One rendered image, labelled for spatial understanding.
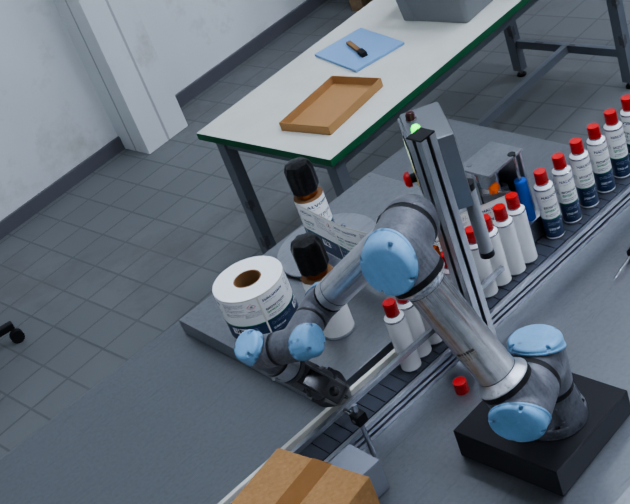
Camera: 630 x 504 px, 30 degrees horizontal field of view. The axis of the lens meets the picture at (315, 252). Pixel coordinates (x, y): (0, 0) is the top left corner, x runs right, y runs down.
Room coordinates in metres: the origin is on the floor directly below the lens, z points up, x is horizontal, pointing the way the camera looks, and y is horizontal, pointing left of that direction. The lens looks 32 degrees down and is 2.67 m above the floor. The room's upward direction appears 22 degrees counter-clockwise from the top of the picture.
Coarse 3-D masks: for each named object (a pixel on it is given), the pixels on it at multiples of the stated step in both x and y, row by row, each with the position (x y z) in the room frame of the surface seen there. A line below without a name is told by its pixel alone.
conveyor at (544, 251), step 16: (576, 224) 2.53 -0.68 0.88; (544, 240) 2.51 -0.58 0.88; (560, 240) 2.49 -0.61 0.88; (544, 256) 2.45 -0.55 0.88; (528, 272) 2.41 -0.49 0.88; (512, 288) 2.37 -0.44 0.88; (432, 352) 2.25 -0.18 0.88; (400, 368) 2.23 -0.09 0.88; (384, 384) 2.20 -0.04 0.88; (400, 384) 2.18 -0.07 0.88; (368, 400) 2.16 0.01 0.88; (384, 400) 2.14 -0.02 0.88; (368, 416) 2.11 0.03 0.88; (336, 432) 2.10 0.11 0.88; (352, 432) 2.08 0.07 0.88; (320, 448) 2.07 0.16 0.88; (336, 448) 2.05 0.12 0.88
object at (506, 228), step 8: (496, 208) 2.43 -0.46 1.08; (504, 208) 2.42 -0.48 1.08; (496, 216) 2.42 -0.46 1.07; (504, 216) 2.42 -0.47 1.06; (496, 224) 2.42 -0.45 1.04; (504, 224) 2.41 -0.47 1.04; (512, 224) 2.42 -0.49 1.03; (504, 232) 2.41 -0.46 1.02; (512, 232) 2.41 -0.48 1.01; (504, 240) 2.41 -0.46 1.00; (512, 240) 2.41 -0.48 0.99; (504, 248) 2.42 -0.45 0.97; (512, 248) 2.41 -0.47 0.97; (520, 248) 2.42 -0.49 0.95; (512, 256) 2.41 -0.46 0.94; (520, 256) 2.41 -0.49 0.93; (512, 264) 2.41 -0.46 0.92; (520, 264) 2.41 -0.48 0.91; (512, 272) 2.41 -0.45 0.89; (520, 272) 2.41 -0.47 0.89
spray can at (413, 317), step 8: (400, 304) 2.25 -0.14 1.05; (408, 304) 2.24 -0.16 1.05; (408, 312) 2.24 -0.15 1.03; (416, 312) 2.24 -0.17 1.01; (408, 320) 2.24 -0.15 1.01; (416, 320) 2.24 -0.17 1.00; (416, 328) 2.24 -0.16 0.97; (424, 328) 2.25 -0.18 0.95; (416, 336) 2.24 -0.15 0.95; (424, 344) 2.24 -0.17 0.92; (424, 352) 2.24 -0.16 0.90
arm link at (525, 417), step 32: (384, 224) 1.86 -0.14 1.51; (416, 224) 1.85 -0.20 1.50; (384, 256) 1.80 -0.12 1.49; (416, 256) 1.78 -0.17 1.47; (384, 288) 1.80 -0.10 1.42; (416, 288) 1.78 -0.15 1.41; (448, 288) 1.80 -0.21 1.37; (448, 320) 1.77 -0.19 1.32; (480, 320) 1.79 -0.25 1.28; (480, 352) 1.75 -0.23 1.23; (480, 384) 1.76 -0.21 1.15; (512, 384) 1.71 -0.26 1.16; (544, 384) 1.74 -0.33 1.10; (512, 416) 1.69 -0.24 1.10; (544, 416) 1.68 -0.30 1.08
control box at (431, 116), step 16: (416, 112) 2.32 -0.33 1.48; (432, 112) 2.29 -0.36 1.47; (400, 128) 2.32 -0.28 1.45; (432, 128) 2.22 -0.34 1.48; (448, 128) 2.19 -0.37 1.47; (448, 144) 2.17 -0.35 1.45; (448, 160) 2.17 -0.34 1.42; (448, 176) 2.17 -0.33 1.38; (464, 176) 2.17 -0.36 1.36; (464, 192) 2.17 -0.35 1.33
